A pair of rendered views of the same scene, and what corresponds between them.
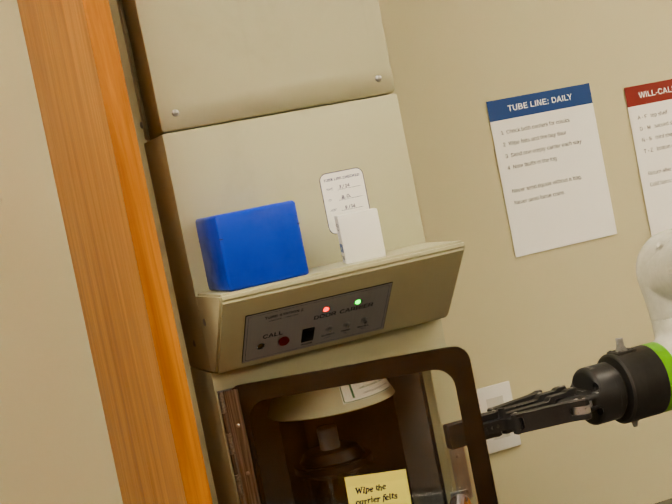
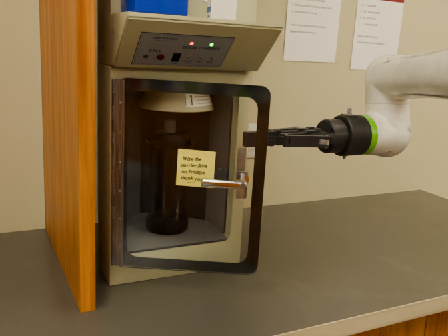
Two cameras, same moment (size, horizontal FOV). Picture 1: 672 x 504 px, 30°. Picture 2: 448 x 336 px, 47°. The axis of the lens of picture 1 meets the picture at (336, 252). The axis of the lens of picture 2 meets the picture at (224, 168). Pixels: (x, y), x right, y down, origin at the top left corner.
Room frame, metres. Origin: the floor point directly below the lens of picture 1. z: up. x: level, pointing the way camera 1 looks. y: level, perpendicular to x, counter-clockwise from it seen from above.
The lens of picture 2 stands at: (0.50, 0.07, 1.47)
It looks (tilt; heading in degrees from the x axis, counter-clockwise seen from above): 14 degrees down; 353
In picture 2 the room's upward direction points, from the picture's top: 3 degrees clockwise
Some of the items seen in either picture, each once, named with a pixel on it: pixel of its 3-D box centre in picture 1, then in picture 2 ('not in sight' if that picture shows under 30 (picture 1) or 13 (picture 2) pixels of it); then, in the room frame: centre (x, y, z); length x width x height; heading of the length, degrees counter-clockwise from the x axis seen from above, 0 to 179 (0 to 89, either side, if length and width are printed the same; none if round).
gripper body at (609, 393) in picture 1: (580, 398); (321, 136); (1.58, -0.27, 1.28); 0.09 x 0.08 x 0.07; 110
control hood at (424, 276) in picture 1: (337, 306); (198, 45); (1.54, 0.01, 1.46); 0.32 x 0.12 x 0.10; 110
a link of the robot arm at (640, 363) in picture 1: (628, 382); (347, 133); (1.61, -0.34, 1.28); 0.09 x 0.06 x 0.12; 20
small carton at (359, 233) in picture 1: (359, 235); (221, 4); (1.56, -0.03, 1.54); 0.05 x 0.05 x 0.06; 4
